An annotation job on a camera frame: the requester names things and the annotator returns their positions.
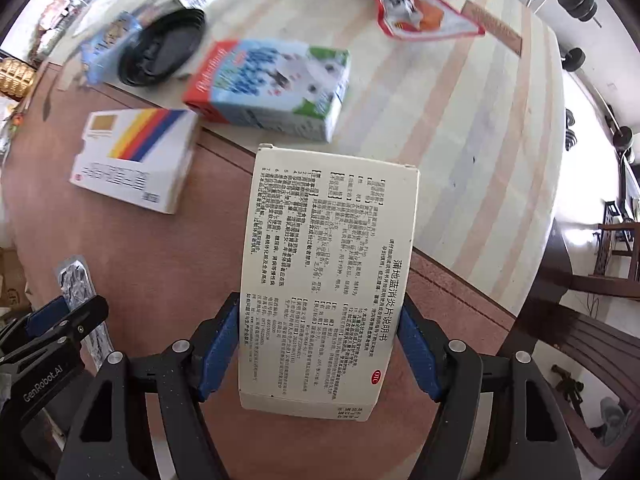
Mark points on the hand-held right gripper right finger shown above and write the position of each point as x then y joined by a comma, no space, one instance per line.
417,355

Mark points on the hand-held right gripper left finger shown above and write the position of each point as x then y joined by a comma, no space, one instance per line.
217,355

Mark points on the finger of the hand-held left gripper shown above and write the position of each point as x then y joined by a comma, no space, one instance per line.
85,317
47,317

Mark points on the silver blister pack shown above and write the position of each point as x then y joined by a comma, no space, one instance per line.
75,280

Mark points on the white medicine box black text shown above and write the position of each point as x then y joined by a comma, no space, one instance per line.
325,260

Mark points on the white medicine box colour stripes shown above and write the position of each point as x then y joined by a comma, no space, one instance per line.
135,160

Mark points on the dark wooden chair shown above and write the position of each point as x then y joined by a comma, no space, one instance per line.
590,340

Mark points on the wooden stool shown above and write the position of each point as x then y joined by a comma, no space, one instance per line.
620,240

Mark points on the gold foil pack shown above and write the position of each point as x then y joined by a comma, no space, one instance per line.
17,77

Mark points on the blue snack packet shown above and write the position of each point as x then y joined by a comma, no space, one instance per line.
107,45

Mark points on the blue white milk carton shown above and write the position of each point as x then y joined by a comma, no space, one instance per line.
270,85

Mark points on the black plastic lid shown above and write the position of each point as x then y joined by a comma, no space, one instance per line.
160,50

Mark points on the black dumbbell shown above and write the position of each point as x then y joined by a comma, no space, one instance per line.
624,137
575,60
577,0

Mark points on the red snack bag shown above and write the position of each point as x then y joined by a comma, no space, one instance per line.
425,15

